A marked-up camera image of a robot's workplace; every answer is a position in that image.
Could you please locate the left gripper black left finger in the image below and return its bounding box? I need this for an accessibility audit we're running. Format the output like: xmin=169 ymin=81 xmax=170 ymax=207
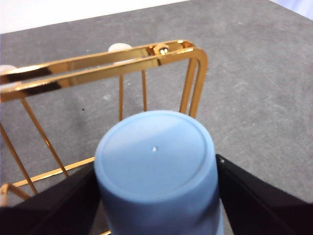
xmin=0 ymin=167 xmax=111 ymax=235

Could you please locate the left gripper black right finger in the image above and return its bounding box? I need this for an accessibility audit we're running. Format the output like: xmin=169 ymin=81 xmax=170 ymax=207
xmin=216 ymin=154 xmax=313 ymax=235

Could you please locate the gold wire cup rack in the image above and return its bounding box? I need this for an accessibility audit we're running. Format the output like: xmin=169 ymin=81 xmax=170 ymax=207
xmin=0 ymin=40 xmax=208 ymax=235

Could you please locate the blue ribbed plastic cup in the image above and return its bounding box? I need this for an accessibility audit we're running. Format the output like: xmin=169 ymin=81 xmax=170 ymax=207
xmin=94 ymin=110 xmax=224 ymax=235

